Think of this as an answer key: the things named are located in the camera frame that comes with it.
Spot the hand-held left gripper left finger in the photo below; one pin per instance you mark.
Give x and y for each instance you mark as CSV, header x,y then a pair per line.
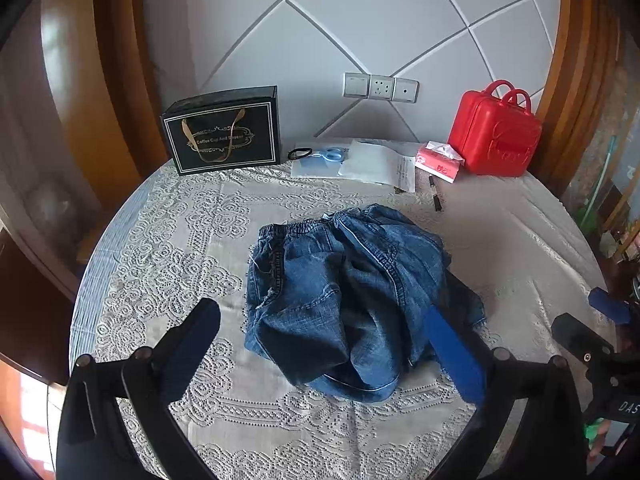
x,y
192,345

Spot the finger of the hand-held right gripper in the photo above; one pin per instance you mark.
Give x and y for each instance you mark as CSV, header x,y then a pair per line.
x,y
607,304
580,335

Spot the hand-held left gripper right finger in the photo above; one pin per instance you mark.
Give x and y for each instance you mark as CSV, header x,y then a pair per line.
x,y
455,355

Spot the blue denim pants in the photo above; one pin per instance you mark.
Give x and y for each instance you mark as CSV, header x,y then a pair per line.
x,y
350,290

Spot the black marker pen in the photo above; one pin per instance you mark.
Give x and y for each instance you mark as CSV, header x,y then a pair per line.
x,y
436,194

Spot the white paper receipt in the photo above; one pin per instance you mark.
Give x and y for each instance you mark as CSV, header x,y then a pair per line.
x,y
405,172

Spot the red tissue pack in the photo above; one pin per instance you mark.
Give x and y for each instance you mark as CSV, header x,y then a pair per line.
x,y
440,160

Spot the small red suitcase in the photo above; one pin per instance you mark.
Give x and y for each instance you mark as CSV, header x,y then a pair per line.
x,y
495,132

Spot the white paper sheet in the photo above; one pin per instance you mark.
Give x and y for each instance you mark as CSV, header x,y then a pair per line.
x,y
370,162

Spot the black gift bag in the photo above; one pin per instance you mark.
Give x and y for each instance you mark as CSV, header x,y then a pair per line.
x,y
222,132

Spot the light blue scissors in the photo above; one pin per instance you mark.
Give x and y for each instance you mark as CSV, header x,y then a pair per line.
x,y
330,155

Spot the brown wooden wardrobe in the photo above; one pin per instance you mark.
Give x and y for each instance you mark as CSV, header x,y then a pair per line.
x,y
65,110

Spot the white wall socket plate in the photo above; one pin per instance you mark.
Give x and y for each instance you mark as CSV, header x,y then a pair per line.
x,y
405,91

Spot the white wall power socket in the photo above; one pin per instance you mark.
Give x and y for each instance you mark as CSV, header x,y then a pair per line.
x,y
382,87

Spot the white wall switch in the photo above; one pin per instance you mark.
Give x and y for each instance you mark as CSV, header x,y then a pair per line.
x,y
356,85

